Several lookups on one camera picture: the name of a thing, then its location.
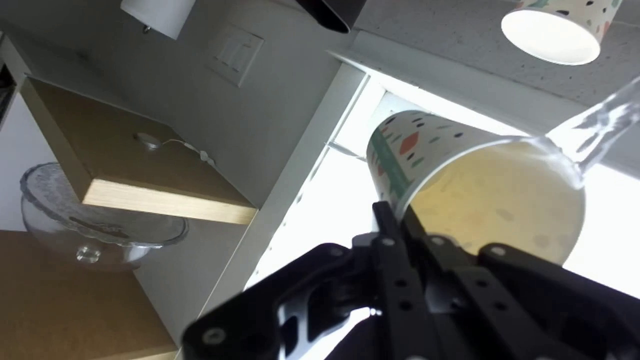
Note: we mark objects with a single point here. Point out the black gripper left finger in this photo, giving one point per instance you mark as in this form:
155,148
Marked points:
400,293

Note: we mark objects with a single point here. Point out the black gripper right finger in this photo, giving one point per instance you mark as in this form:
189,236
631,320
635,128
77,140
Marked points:
507,301

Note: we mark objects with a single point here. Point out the patterned paper cup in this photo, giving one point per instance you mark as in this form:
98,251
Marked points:
552,32
492,201

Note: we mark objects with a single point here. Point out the clear glass cake dome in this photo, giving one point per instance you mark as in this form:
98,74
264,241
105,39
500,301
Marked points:
80,226

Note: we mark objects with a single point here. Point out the wooden shelf board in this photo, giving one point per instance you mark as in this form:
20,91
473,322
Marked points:
66,307
127,167

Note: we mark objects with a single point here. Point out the white light switch plate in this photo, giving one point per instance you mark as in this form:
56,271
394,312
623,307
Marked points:
234,54

